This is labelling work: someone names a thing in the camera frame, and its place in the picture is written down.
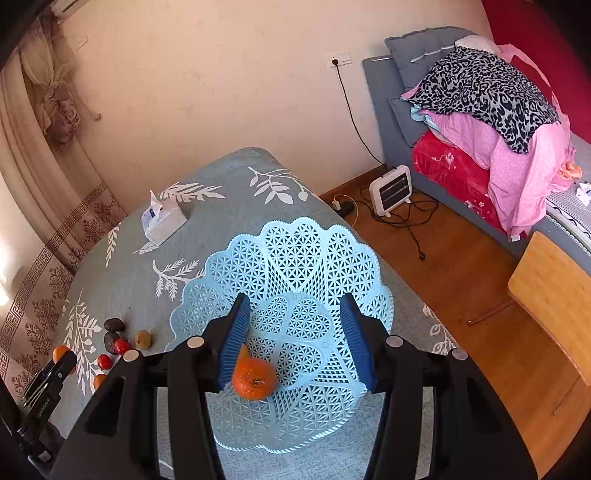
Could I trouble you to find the grey upholstered bed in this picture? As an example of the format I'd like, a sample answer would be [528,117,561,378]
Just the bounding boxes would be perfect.
[362,25,591,259]

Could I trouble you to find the red padded headboard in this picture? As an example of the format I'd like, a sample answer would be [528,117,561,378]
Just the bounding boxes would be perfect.
[480,0,591,134]

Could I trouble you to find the light blue lattice plastic basket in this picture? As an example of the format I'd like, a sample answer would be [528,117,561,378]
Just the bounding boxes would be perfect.
[165,215,394,455]

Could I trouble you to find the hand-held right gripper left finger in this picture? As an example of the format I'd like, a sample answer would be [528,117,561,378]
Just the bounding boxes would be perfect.
[48,293,252,480]

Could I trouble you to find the red floral quilt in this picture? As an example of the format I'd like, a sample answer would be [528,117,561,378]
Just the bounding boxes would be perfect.
[412,131,513,236]

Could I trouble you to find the black heater cable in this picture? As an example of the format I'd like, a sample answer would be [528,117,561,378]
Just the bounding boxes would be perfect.
[355,189,439,261]

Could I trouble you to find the small grey cushion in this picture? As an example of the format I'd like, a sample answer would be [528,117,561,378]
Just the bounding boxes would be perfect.
[390,97,416,148]

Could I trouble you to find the large grey cushion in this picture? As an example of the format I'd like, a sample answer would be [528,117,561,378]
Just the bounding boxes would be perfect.
[385,27,481,90]

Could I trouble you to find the leopard print blanket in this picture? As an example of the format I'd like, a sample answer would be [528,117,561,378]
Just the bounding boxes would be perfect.
[409,46,561,155]

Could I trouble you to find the white tissue box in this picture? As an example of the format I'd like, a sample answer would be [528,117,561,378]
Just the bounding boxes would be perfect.
[141,189,189,247]

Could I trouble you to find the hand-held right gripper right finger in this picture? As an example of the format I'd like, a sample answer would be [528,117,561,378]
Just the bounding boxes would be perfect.
[339,293,539,480]

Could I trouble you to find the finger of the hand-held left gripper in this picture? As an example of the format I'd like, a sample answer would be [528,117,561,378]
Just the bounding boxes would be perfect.
[21,351,78,409]

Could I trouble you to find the black power cable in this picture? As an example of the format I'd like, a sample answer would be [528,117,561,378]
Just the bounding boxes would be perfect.
[335,65,386,167]

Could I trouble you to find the wooden stool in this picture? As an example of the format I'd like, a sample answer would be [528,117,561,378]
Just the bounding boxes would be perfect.
[508,231,591,386]

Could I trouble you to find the grey striped bed mat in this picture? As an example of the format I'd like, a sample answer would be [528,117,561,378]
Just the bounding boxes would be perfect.
[545,185,591,254]

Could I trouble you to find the pink quilt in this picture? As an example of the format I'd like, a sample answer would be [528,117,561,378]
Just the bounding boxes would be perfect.
[402,44,575,241]

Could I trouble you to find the white electric heater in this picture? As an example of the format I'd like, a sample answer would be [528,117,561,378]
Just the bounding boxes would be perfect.
[369,165,414,217]

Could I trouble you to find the beige patterned curtain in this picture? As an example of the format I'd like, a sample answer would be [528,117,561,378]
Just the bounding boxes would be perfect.
[0,18,127,416]

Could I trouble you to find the white pillow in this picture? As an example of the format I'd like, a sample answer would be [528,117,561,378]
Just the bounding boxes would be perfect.
[455,34,499,54]

